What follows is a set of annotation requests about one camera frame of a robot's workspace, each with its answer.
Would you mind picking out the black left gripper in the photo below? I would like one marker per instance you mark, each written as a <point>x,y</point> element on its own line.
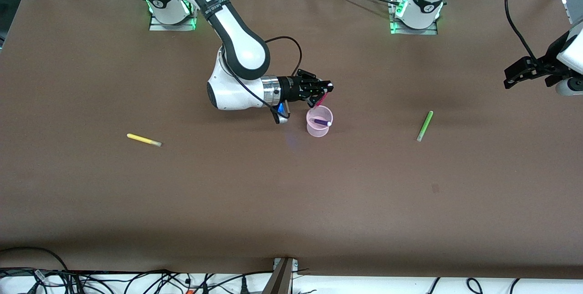
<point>544,65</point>

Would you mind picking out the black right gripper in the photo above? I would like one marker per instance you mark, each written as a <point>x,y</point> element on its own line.
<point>292,89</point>

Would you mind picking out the pink marker pen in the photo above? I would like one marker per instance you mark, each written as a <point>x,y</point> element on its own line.
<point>323,100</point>

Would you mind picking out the purple marker pen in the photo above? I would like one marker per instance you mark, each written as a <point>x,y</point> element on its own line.
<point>321,122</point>

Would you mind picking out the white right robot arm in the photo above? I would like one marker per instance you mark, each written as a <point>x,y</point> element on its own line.
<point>246,52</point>

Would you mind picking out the pink pen holder cup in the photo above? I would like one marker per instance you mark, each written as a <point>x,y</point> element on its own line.
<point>319,131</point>

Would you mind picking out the green marker pen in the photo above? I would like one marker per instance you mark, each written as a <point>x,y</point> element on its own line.
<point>425,126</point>

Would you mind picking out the yellow marker pen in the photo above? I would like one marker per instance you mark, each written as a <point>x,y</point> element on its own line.
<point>142,139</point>

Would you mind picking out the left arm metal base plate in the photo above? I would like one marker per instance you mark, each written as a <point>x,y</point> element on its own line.
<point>414,31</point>

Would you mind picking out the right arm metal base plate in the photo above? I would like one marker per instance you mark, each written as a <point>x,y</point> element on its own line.
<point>172,27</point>

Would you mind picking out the aluminium table post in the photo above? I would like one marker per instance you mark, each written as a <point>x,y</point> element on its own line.
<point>280,278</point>

